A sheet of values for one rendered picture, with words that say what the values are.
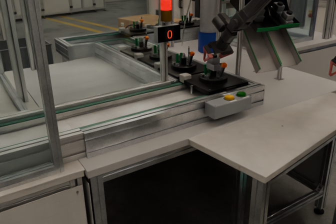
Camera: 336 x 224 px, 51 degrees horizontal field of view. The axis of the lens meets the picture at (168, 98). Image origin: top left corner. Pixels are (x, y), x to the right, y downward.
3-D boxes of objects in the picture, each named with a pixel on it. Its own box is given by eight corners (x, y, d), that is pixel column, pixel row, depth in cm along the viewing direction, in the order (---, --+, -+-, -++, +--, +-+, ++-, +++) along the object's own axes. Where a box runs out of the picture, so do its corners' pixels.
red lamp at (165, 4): (173, 9, 160) (173, -2, 158) (164, 10, 157) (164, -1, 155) (167, 8, 164) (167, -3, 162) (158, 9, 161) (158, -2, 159)
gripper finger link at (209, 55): (196, 55, 168) (205, 43, 161) (208, 53, 171) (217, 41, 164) (203, 67, 165) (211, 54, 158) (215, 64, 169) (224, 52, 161)
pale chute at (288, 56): (297, 65, 187) (302, 60, 183) (276, 68, 183) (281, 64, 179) (276, 21, 197) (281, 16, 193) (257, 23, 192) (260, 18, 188)
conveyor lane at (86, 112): (246, 102, 174) (248, 83, 170) (81, 151, 133) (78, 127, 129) (210, 86, 196) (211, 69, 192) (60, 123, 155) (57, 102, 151)
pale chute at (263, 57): (277, 70, 180) (282, 65, 176) (255, 73, 175) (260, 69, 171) (257, 24, 190) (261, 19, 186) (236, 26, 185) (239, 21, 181)
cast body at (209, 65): (221, 70, 169) (222, 55, 167) (213, 71, 167) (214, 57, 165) (210, 65, 176) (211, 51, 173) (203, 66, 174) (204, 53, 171)
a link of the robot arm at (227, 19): (238, 23, 146) (249, 22, 152) (222, 3, 150) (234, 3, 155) (221, 42, 154) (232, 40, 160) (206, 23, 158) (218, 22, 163)
